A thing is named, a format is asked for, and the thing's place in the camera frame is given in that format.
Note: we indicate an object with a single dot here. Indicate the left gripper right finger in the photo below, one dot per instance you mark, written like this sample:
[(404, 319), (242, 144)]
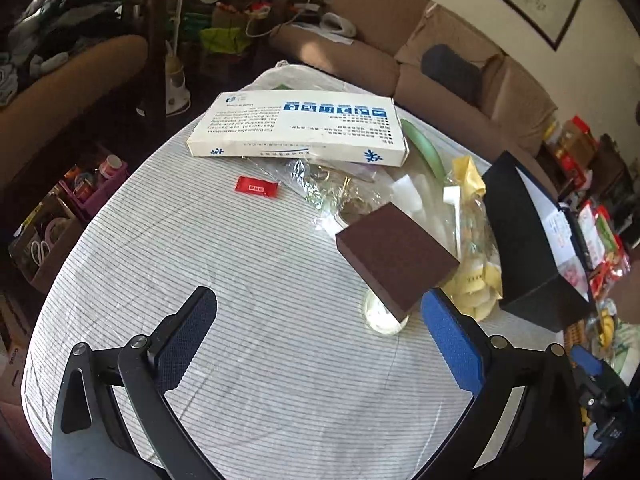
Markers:
[(523, 421)]

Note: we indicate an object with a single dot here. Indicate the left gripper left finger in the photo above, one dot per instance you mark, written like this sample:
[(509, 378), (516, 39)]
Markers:
[(90, 437)]

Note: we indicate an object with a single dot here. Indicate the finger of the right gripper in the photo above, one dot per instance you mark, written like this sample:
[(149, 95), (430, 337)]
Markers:
[(586, 361)]

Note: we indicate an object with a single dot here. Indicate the yellow snack bag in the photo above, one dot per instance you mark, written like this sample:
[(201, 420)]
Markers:
[(475, 288)]

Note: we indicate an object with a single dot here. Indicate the round clear tape measure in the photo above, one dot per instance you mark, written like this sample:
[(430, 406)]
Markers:
[(379, 318)]

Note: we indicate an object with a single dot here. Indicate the brown sanding sponge block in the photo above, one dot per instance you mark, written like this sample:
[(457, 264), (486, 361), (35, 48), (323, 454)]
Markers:
[(396, 258)]

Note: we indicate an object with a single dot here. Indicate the white tape roll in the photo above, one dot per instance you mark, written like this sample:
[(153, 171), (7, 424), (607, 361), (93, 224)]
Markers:
[(352, 208)]

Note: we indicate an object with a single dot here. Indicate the bananas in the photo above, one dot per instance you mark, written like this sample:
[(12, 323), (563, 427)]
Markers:
[(608, 329)]

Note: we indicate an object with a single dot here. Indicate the black storage box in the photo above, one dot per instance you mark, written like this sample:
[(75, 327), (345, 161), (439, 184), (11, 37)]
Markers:
[(544, 275)]

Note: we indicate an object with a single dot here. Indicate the clear plastic bag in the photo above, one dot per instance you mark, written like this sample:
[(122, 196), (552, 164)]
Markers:
[(412, 188)]

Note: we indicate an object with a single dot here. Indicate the striped white tablecloth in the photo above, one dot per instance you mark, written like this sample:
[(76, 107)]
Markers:
[(290, 382)]

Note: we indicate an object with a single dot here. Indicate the pink storage basket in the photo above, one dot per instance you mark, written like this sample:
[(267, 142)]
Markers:
[(93, 180)]

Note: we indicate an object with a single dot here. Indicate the green oval case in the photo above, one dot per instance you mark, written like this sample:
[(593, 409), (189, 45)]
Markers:
[(426, 148)]

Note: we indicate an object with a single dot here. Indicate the red candy wrapper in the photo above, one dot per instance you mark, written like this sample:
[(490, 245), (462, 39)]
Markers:
[(258, 187)]

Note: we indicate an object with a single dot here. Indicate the white glove box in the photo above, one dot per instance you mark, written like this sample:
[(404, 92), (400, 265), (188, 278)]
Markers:
[(304, 124)]

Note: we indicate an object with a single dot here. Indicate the brown three-seat sofa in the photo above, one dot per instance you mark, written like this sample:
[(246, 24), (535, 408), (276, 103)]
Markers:
[(384, 58)]

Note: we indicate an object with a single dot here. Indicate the dark blue lumbar cushion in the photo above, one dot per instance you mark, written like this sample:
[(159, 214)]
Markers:
[(457, 75)]

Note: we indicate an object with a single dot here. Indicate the brown armchair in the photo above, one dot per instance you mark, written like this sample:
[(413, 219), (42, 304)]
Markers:
[(42, 111)]

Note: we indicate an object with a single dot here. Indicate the pile of folded clothes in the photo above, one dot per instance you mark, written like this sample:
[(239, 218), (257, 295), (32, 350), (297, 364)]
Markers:
[(47, 34)]

